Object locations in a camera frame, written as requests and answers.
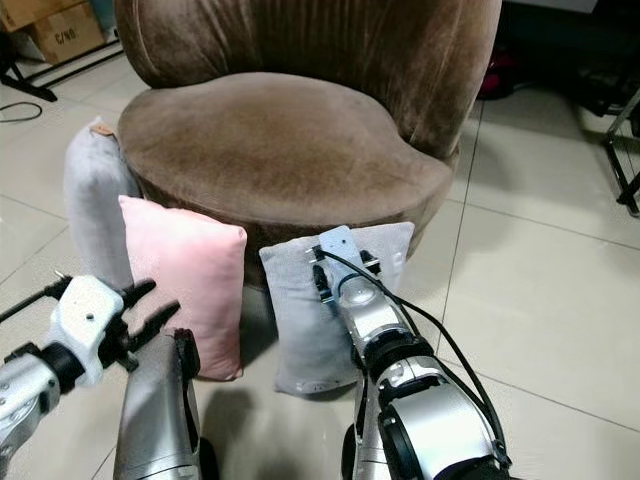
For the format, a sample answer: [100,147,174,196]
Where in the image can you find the brown velvet armchair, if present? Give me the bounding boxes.
[112,0,504,291]

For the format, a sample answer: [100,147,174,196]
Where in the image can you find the large plain cardboard box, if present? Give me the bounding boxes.
[0,0,83,32]

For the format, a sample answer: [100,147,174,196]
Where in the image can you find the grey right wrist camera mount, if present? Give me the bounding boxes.
[317,225,375,293]

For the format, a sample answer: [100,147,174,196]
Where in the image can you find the teal floor mat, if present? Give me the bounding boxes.
[87,0,118,33]

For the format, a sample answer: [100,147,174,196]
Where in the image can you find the small printed cardboard box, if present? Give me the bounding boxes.
[27,2,108,65]

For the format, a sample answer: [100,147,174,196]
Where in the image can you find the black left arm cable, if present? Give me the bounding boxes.
[0,279,73,323]

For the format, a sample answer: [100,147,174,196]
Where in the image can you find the pink velvet pillow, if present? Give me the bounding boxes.
[117,194,249,382]

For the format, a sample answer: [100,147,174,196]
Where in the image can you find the red bag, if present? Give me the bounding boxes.
[478,48,523,102]

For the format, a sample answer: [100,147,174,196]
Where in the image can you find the silver right robot leg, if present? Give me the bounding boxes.
[340,375,383,480]

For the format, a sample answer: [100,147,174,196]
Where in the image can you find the silver robot leg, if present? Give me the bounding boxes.
[113,328,221,480]
[340,375,383,480]

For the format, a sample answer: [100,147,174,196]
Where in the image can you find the grey pillow with brown tag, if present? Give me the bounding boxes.
[62,117,143,293]

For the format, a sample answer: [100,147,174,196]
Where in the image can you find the silver left robot leg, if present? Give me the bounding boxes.
[113,328,221,480]

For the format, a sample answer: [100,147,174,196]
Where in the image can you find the plain grey pillow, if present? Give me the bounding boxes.
[259,221,416,397]

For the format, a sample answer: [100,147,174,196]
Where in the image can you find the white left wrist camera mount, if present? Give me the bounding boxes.
[48,274,128,387]

